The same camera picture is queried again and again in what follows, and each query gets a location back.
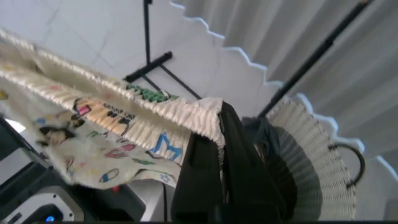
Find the white curtain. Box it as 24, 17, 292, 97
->
172, 0, 398, 184

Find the dark grey garment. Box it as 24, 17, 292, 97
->
241, 116, 282, 166

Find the white laundry basket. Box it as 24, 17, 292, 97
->
242, 95, 367, 222

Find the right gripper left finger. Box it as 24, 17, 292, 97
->
170, 132, 225, 222

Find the black clothes rack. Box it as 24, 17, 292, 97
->
123, 0, 374, 119

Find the cream printed garment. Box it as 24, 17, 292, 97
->
0, 27, 226, 190

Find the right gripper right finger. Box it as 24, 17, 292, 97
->
219, 101, 287, 222

